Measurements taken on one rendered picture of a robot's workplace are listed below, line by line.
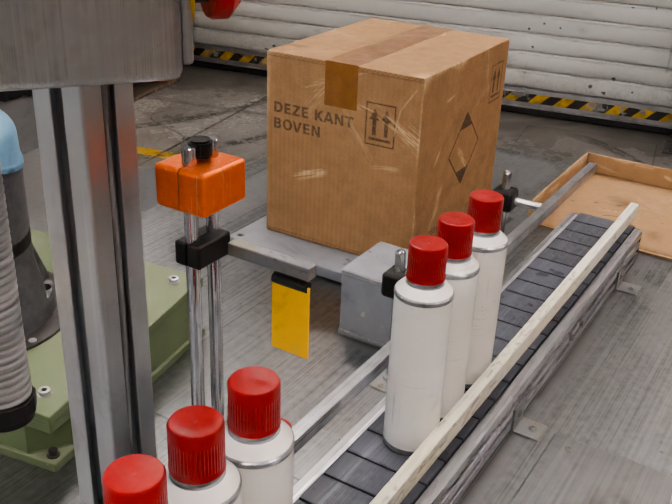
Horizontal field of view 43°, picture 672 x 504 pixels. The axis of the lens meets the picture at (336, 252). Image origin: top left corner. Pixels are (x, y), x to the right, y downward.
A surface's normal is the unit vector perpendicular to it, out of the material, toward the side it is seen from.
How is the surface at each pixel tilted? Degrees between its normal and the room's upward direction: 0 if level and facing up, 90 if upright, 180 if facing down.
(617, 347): 0
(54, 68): 90
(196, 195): 90
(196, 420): 3
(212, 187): 90
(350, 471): 0
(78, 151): 90
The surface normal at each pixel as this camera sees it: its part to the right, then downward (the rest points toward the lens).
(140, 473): -0.01, -0.90
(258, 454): 0.14, -0.38
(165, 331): 0.92, 0.20
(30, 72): 0.39, 0.42
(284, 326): -0.53, 0.35
